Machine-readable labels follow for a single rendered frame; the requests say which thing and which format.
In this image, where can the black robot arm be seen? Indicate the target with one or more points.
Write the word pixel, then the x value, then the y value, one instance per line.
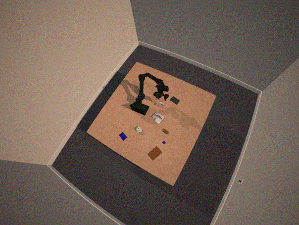
pixel 160 87

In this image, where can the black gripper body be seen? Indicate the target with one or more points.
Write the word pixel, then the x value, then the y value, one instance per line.
pixel 165 95

